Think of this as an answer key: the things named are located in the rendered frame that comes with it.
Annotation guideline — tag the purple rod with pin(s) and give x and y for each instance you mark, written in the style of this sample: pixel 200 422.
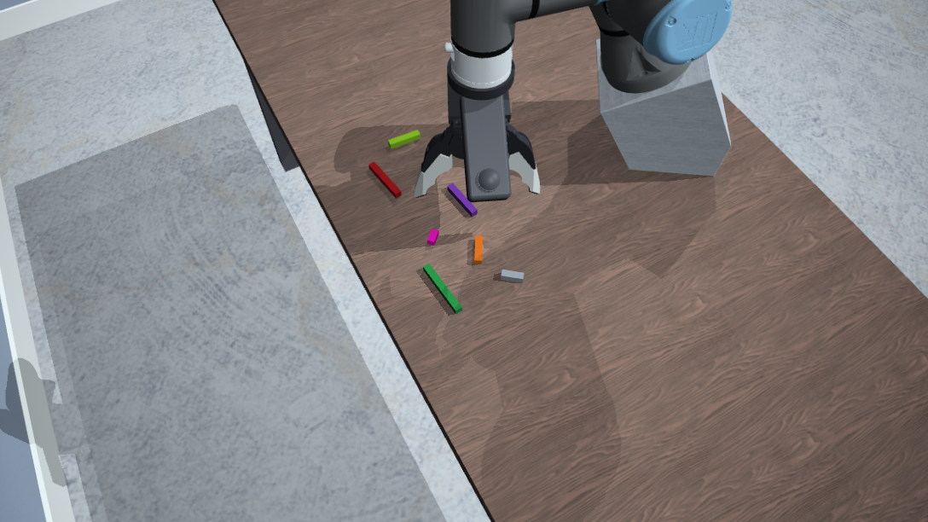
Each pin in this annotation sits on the purple rod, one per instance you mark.
pixel 462 199

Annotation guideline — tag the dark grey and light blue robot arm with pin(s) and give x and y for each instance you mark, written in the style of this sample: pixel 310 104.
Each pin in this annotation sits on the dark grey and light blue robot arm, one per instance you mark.
pixel 669 32

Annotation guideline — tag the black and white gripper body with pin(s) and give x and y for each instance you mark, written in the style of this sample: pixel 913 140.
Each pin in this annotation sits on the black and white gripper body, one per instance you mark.
pixel 454 129

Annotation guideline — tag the grey rod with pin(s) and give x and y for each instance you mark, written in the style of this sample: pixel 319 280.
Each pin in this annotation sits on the grey rod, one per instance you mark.
pixel 512 275

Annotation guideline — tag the orange rectangular rod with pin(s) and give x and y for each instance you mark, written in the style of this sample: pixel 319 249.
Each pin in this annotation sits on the orange rectangular rod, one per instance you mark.
pixel 478 249

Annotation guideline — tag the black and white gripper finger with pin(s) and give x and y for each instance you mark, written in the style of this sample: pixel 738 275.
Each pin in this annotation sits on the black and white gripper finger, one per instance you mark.
pixel 437 160
pixel 521 160

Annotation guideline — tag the red rod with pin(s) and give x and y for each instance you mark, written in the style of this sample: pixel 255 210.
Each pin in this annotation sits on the red rod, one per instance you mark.
pixel 389 184

